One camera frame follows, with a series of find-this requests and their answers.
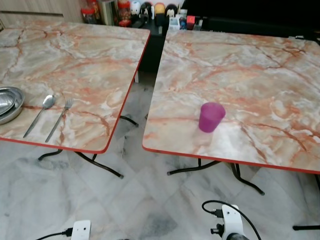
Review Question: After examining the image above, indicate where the yellow orange figurine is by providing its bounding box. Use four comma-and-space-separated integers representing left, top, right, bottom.
154, 2, 166, 26

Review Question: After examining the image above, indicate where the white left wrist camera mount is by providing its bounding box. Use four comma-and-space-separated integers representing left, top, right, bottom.
70, 220, 92, 240

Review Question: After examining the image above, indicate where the red container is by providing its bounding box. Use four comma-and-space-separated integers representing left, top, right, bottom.
117, 0, 132, 27

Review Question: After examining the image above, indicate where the white figurine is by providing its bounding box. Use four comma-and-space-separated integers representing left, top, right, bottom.
131, 1, 142, 19

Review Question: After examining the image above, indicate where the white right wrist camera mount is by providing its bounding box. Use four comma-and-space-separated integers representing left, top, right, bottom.
220, 204, 244, 240

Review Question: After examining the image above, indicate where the black figurine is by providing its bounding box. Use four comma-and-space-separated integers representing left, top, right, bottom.
166, 4, 179, 21
141, 2, 154, 22

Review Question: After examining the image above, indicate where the steel fork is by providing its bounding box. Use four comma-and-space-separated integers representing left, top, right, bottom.
45, 98, 75, 143

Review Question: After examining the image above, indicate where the large steel plate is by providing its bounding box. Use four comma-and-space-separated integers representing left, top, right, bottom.
0, 86, 26, 126

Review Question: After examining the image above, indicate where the steel bowl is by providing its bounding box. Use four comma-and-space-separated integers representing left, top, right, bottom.
0, 89, 20, 117

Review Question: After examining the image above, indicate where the steel thermos flask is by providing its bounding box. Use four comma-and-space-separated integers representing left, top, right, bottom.
99, 0, 119, 26

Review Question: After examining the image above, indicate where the red lid clear jar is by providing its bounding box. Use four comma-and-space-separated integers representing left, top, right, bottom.
80, 5, 99, 25

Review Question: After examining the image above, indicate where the black low cabinet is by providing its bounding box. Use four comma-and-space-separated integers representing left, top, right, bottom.
136, 20, 169, 77

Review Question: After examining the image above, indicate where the steel spoon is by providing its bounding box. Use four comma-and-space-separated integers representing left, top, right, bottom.
22, 94, 57, 139

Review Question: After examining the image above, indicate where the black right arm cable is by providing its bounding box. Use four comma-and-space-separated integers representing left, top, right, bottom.
201, 200, 262, 240

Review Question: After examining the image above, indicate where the purple plastic cup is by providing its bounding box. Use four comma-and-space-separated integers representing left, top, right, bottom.
198, 102, 227, 134

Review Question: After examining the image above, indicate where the marble folding table red edge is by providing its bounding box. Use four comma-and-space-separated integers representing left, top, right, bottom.
141, 30, 320, 231
0, 20, 152, 179

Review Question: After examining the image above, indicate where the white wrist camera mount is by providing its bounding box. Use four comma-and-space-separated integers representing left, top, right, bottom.
70, 220, 92, 240
220, 204, 244, 240

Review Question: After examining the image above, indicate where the light wooden cabinet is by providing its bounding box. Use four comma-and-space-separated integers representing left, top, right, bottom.
0, 0, 84, 29

